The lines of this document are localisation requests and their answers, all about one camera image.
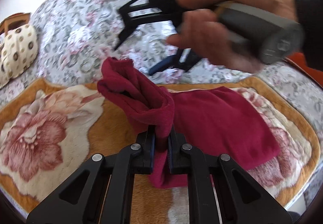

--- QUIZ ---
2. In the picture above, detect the dark red knit sweater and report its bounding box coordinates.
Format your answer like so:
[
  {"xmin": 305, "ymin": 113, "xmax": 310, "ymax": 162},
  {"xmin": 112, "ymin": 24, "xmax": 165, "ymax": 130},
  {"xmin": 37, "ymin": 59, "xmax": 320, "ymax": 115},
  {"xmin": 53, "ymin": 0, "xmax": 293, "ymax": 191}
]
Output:
[{"xmin": 97, "ymin": 58, "xmax": 280, "ymax": 189}]

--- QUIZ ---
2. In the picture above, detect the person's right hand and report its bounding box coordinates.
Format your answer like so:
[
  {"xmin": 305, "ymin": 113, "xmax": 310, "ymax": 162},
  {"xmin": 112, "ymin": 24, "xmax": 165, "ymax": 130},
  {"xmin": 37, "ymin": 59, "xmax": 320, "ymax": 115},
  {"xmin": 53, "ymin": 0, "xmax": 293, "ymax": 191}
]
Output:
[{"xmin": 166, "ymin": 0, "xmax": 297, "ymax": 73}]

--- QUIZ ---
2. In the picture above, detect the orange velvet cushion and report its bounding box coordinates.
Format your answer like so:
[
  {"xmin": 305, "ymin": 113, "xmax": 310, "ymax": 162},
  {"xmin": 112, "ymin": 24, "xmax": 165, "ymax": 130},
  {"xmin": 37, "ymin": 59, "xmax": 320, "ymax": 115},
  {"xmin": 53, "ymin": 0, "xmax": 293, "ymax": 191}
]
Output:
[{"xmin": 286, "ymin": 53, "xmax": 323, "ymax": 86}]

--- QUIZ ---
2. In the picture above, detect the orange floral plush blanket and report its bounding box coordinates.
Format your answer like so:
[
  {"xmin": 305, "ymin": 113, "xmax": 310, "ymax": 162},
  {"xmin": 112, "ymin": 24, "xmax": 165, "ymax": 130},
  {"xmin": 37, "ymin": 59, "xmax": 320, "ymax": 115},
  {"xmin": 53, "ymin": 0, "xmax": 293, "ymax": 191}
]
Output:
[{"xmin": 1, "ymin": 77, "xmax": 320, "ymax": 222}]

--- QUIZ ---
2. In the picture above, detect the floral quilt bedspread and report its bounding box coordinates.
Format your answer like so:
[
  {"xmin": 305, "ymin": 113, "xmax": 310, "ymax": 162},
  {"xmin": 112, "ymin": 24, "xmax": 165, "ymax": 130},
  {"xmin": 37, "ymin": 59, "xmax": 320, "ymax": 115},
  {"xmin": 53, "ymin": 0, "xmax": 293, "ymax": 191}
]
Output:
[{"xmin": 0, "ymin": 0, "xmax": 323, "ymax": 214}]

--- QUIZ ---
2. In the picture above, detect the cream dotted pillow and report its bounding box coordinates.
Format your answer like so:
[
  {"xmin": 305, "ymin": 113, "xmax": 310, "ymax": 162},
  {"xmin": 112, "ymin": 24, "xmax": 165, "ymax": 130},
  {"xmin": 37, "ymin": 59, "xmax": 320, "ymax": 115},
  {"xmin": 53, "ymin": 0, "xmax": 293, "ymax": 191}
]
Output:
[{"xmin": 0, "ymin": 24, "xmax": 39, "ymax": 88}]

